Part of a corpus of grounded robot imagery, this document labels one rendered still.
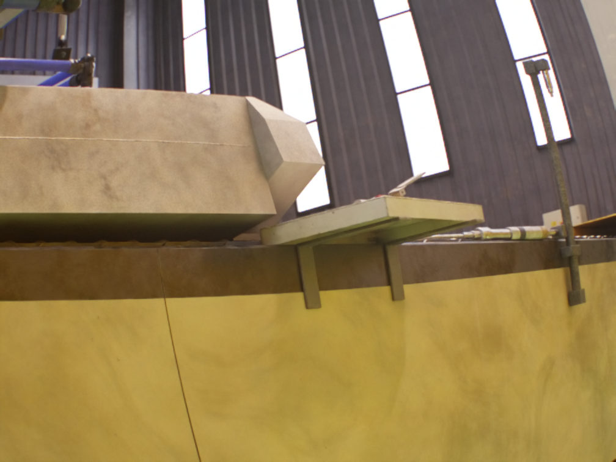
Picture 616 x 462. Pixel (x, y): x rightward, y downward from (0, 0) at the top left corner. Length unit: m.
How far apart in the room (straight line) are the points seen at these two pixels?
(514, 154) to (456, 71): 1.36
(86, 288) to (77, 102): 0.27
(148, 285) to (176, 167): 0.18
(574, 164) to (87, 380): 10.25
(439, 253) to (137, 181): 0.67
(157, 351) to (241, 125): 0.41
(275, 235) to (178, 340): 0.27
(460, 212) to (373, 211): 0.22
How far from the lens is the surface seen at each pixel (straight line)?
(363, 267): 1.59
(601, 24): 7.23
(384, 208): 1.35
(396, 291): 1.63
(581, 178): 11.17
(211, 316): 1.33
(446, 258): 1.78
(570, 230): 2.26
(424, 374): 1.68
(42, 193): 1.17
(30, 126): 1.21
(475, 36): 12.05
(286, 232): 1.44
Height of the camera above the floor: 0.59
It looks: 7 degrees up
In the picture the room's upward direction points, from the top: 9 degrees counter-clockwise
